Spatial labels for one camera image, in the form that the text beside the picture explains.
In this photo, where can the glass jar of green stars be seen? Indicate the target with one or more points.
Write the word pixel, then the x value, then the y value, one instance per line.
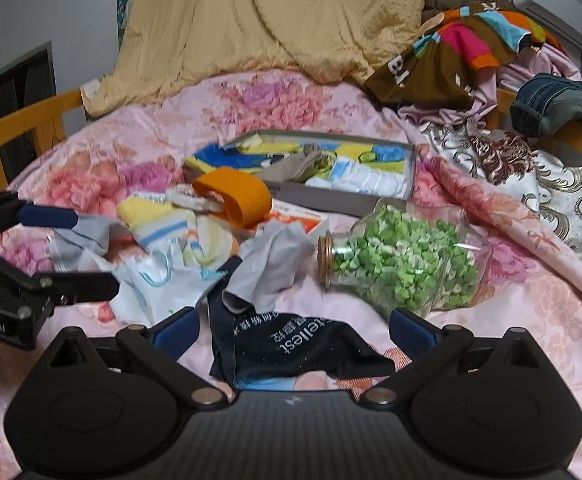
pixel 401 260

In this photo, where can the grey shallow box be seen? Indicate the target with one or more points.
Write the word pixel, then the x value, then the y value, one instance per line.
pixel 321 196

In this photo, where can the yellow quilt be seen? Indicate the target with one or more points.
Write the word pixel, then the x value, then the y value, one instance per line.
pixel 251 20

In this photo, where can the blue jeans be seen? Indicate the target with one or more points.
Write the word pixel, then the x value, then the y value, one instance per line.
pixel 546 102

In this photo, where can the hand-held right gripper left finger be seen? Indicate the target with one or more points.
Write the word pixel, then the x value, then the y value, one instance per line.
pixel 178 329

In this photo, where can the orange and white carton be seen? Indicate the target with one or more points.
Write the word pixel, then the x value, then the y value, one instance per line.
pixel 296 221

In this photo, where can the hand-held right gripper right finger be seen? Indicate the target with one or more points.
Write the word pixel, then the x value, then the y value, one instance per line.
pixel 406 329

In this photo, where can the light pink cloth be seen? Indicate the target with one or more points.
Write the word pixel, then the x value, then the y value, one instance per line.
pixel 531 67

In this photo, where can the white patterned cloth item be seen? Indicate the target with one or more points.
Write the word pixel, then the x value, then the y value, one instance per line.
pixel 191 199

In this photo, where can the brown colourful striped cloth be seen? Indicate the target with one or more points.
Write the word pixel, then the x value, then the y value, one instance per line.
pixel 461 45

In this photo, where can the dark window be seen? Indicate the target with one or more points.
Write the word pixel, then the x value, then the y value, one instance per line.
pixel 16 75

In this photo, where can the yellow cartoon towel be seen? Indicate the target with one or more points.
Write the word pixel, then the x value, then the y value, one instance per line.
pixel 356 152

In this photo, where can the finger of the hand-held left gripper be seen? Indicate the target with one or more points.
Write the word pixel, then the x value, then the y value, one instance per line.
pixel 86 286
pixel 51 217

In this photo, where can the white ruffled cloth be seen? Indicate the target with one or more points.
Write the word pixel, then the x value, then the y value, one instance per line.
pixel 371 181

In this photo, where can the teal wall poster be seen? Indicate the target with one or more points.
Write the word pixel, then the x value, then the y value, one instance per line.
pixel 125 7

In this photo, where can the yellow striped towel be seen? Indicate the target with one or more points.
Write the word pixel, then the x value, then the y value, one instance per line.
pixel 156 220

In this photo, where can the beige damask patterned cloth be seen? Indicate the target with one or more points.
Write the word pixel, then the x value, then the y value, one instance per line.
pixel 571 200

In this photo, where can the grey face mask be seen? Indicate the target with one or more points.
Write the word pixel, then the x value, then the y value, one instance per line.
pixel 266 270
pixel 91 241

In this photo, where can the pink floral bedsheet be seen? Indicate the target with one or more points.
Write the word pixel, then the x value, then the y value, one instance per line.
pixel 146 125

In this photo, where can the white face mask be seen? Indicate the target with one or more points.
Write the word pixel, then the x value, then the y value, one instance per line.
pixel 156 282

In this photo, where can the grey-green sock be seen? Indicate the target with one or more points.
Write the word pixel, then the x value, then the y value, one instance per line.
pixel 296 165

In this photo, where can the black remote control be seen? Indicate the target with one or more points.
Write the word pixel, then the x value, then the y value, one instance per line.
pixel 281 347

